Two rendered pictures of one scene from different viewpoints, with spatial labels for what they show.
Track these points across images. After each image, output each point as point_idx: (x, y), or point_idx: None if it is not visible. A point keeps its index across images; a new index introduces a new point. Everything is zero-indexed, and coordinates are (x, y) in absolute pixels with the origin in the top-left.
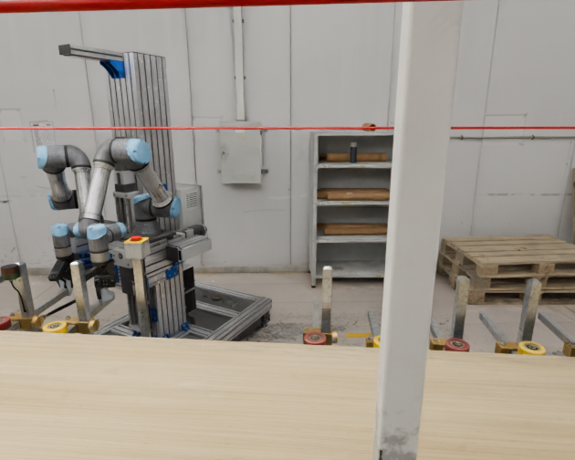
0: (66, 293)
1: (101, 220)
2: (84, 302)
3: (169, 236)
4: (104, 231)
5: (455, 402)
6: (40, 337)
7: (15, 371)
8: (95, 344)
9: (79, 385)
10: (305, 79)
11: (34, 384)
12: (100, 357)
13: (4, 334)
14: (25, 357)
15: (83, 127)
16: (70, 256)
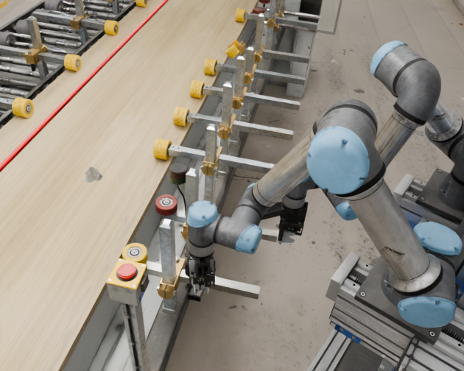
0: (270, 238)
1: (462, 205)
2: (162, 264)
3: (412, 333)
4: (196, 224)
5: None
6: (113, 247)
7: (47, 247)
8: (71, 303)
9: None
10: None
11: (11, 269)
12: (35, 316)
13: (132, 216)
14: (72, 247)
15: (92, 71)
16: (290, 210)
